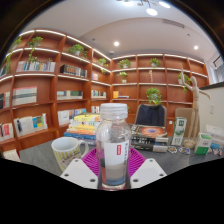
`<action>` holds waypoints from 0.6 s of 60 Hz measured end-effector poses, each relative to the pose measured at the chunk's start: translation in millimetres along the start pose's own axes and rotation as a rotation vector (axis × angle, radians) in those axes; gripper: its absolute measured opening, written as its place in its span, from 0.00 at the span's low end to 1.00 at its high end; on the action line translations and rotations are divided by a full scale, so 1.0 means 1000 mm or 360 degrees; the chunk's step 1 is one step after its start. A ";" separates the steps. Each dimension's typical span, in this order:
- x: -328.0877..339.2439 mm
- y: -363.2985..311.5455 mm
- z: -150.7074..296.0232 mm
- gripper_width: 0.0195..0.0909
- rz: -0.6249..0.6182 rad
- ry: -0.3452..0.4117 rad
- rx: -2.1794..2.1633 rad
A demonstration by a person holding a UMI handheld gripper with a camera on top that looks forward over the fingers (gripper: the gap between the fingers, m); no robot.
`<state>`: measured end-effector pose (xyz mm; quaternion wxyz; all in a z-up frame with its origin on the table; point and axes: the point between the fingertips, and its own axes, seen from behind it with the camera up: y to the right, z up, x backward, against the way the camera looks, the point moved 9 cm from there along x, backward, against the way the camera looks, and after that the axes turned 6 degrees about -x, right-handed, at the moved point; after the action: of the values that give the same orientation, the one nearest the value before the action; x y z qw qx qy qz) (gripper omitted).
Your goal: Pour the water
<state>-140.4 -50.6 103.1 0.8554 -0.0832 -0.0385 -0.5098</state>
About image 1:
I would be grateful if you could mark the stack of dark books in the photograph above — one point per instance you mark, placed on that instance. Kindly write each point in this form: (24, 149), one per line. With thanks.
(150, 136)

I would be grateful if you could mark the branched ceiling lamp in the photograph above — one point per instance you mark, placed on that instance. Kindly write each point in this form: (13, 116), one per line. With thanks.
(151, 11)

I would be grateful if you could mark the round recessed ceiling light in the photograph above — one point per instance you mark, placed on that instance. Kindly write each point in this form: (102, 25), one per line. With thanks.
(116, 43)
(195, 47)

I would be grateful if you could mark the dark office chair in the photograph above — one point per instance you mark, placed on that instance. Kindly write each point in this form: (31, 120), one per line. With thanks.
(150, 115)

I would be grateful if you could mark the stack of colourful books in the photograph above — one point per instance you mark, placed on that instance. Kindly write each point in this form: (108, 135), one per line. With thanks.
(83, 126)

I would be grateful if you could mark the tall green white carton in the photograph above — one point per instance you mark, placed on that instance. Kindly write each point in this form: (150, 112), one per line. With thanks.
(179, 131)

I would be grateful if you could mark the wooden wall shelf unit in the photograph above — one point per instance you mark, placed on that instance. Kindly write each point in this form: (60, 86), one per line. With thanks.
(46, 83)

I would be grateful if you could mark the tan upholstered chair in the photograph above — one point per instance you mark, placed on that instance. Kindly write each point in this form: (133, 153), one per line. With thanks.
(182, 116)

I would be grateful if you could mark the ceiling air vent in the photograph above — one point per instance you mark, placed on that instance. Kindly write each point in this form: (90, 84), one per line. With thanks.
(173, 23)

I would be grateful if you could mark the clear plastic water bottle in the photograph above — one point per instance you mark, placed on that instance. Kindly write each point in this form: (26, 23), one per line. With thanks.
(113, 156)

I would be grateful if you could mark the small round sticker badge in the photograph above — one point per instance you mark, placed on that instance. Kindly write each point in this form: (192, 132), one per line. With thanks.
(172, 149)
(217, 152)
(184, 150)

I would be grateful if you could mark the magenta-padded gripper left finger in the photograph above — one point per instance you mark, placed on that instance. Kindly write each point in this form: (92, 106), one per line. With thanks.
(78, 173)

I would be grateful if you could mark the wooden artist mannequin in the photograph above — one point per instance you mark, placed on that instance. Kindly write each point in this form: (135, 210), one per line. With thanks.
(195, 100)

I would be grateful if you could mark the white partition with dark top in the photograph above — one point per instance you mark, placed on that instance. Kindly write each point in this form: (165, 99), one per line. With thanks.
(216, 100)

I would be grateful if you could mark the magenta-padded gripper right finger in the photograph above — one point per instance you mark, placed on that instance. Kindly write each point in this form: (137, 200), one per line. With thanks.
(148, 172)

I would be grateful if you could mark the yellow striped white mug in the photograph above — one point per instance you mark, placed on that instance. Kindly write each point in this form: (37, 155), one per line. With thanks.
(65, 151)

